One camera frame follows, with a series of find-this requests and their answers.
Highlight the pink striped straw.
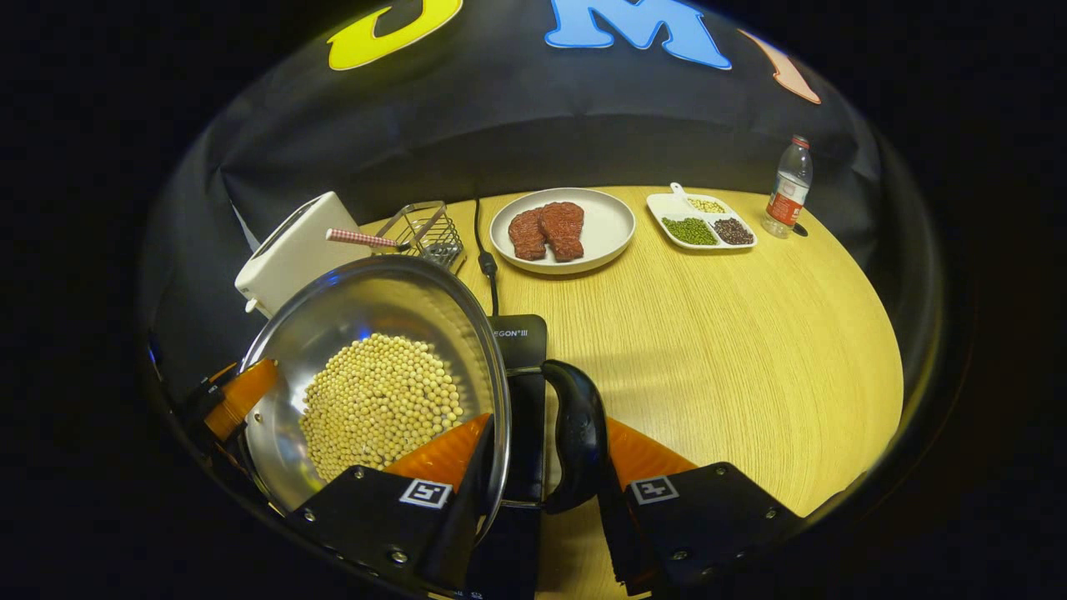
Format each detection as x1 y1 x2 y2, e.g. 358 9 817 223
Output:
325 227 411 252

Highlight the clear plastic water bottle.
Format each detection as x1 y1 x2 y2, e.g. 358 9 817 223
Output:
760 135 814 240

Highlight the black induction cooktop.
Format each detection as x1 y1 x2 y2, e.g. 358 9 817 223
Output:
467 314 549 600

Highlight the white toaster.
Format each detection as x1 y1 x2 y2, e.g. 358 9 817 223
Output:
234 191 368 319

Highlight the white divided bean dish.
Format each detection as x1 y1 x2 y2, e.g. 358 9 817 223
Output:
646 182 759 252

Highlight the steel pot with black handle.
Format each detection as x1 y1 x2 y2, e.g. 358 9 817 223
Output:
238 255 609 543

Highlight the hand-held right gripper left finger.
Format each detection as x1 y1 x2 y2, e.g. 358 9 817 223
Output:
283 412 497 599

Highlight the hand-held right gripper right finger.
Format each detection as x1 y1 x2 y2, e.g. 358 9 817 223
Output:
599 415 805 594

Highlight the brown meat slice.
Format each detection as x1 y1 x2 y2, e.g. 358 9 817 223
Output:
538 201 586 263
508 208 548 262

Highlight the round white plate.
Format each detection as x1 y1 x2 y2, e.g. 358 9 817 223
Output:
489 187 637 276

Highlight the pile of soybeans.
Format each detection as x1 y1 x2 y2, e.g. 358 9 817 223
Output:
298 333 464 484

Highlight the black backdrop cloth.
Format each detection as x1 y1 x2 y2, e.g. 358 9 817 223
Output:
138 0 951 418

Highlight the black power cable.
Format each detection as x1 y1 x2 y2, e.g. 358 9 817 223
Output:
473 196 501 318

